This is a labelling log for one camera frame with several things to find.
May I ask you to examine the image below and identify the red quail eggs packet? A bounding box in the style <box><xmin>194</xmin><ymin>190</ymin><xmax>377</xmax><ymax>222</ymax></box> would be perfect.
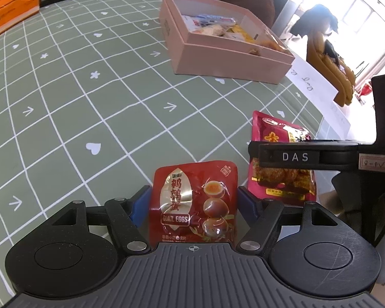
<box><xmin>149</xmin><ymin>161</ymin><xmax>238</xmax><ymax>247</ymax></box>

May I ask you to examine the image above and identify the blue pink candy bag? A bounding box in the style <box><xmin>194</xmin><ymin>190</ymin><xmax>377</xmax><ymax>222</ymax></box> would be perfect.
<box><xmin>195</xmin><ymin>14</ymin><xmax>236</xmax><ymax>27</ymax></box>

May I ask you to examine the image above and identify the red meat snack packet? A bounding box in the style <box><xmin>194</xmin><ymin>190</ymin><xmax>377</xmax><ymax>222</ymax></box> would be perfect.
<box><xmin>247</xmin><ymin>111</ymin><xmax>316</xmax><ymax>206</ymax></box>

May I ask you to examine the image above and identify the green grid table mat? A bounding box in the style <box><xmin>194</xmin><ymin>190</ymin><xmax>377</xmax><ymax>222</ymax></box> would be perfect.
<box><xmin>0</xmin><ymin>0</ymin><xmax>328</xmax><ymax>306</ymax></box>

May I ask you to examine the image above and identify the long biscuit packet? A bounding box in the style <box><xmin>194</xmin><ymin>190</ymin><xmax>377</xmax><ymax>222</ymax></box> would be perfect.
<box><xmin>244</xmin><ymin>28</ymin><xmax>290</xmax><ymax>54</ymax></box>

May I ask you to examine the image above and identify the pink cardboard box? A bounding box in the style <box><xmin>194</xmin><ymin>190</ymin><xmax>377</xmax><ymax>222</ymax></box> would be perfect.
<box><xmin>159</xmin><ymin>0</ymin><xmax>295</xmax><ymax>84</ymax></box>

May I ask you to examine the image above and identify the yellow snack packet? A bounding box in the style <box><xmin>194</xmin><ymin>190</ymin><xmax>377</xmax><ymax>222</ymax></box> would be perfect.
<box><xmin>223</xmin><ymin>24</ymin><xmax>256</xmax><ymax>44</ymax></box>

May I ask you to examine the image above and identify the white red snack packet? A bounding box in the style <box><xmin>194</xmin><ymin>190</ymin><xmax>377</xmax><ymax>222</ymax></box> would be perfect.
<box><xmin>181</xmin><ymin>15</ymin><xmax>204</xmax><ymax>33</ymax></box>

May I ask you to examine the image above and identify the orange tissue pack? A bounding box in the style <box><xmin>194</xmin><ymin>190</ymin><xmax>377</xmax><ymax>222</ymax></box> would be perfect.
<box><xmin>0</xmin><ymin>0</ymin><xmax>39</xmax><ymax>35</ymax></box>

